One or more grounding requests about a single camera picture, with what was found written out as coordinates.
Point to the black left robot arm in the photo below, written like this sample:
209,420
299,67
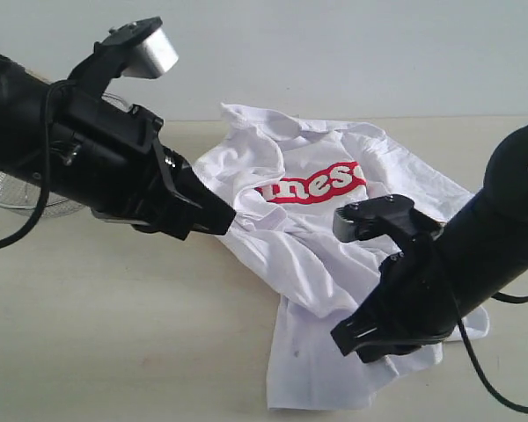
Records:
96,154

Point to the metal mesh strainer bowl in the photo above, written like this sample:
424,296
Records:
17,198

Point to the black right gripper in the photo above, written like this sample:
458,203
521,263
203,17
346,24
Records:
415,304

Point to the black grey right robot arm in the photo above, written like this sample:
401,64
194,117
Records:
492,226

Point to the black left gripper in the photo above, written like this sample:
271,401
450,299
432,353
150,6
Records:
160,190

